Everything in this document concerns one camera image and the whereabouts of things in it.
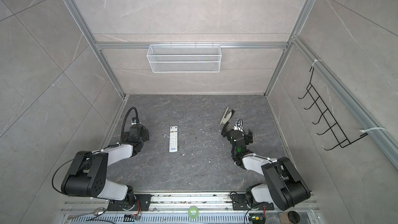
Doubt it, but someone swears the white remote control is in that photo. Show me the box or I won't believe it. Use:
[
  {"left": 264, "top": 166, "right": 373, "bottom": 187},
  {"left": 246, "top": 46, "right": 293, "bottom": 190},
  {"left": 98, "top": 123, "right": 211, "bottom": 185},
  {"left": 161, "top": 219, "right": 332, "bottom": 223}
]
[{"left": 169, "top": 126, "right": 178, "bottom": 152}]

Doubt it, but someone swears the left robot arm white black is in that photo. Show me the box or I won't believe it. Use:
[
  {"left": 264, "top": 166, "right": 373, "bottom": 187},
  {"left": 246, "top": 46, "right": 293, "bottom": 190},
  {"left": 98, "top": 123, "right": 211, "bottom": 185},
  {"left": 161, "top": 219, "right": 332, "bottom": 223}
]
[{"left": 61, "top": 123, "right": 149, "bottom": 211}]

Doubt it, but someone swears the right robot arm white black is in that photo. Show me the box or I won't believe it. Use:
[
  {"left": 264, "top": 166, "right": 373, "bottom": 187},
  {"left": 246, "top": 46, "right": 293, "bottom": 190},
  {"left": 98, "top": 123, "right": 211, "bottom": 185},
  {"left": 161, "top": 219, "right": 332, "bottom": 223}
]
[{"left": 221, "top": 122, "right": 311, "bottom": 211}]

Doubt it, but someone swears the green circuit board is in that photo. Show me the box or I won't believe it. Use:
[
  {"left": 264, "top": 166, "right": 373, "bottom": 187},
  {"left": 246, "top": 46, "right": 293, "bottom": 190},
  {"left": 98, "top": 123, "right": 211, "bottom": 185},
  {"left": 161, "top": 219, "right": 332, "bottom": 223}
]
[{"left": 248, "top": 214, "right": 266, "bottom": 224}]

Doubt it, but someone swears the green round sticker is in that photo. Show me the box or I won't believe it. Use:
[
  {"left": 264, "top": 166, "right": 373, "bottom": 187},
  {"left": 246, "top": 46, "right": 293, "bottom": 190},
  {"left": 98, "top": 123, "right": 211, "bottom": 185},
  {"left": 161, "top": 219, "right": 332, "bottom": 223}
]
[{"left": 188, "top": 206, "right": 199, "bottom": 219}]

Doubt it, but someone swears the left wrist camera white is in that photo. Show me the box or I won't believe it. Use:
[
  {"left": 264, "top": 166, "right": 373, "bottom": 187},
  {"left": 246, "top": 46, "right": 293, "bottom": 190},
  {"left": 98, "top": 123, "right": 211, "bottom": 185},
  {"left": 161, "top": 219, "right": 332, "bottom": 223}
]
[{"left": 131, "top": 117, "right": 141, "bottom": 125}]

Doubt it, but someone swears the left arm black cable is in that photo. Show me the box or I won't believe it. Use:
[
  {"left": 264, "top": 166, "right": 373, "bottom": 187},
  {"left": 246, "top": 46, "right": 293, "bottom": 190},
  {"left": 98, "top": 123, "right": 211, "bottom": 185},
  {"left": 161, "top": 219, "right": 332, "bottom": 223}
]
[{"left": 120, "top": 107, "right": 139, "bottom": 144}]

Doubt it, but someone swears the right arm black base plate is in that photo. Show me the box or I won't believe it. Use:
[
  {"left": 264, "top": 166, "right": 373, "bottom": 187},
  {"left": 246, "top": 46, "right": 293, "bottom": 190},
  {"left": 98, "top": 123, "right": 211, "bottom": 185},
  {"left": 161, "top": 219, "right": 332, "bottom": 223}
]
[{"left": 229, "top": 192, "right": 275, "bottom": 211}]

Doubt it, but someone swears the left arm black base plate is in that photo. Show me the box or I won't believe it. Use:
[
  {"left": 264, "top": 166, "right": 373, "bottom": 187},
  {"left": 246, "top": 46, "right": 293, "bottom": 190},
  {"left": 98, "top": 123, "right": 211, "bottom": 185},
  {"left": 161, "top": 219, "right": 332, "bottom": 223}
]
[{"left": 107, "top": 194, "right": 152, "bottom": 211}]

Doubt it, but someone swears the aluminium mounting rail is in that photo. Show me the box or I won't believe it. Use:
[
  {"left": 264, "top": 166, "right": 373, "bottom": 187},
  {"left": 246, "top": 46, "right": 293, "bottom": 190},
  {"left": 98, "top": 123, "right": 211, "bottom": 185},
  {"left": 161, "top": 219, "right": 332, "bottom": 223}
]
[{"left": 60, "top": 191, "right": 321, "bottom": 215}]

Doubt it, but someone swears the white wire mesh basket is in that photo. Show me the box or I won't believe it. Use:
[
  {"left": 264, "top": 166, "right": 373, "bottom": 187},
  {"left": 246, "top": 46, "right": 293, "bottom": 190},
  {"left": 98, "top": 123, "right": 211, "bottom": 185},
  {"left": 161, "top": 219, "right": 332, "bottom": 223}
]
[{"left": 147, "top": 44, "right": 222, "bottom": 73}]

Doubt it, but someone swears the black wire hook rack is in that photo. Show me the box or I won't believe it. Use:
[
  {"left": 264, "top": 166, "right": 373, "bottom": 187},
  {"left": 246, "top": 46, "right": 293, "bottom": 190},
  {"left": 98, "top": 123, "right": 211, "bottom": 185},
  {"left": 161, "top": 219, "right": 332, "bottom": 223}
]
[{"left": 298, "top": 67, "right": 368, "bottom": 151}]

